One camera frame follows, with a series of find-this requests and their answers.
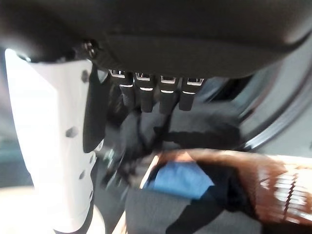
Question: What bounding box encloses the black garment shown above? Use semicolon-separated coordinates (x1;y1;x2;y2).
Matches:
117;107;244;161
124;168;264;234

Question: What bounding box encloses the rectangular wicker laundry basket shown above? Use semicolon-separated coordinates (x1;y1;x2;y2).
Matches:
138;147;312;225

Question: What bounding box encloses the blue garment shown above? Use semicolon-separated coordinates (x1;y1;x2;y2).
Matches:
143;162;215;199

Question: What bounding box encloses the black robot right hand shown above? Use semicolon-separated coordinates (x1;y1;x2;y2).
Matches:
0;0;312;232

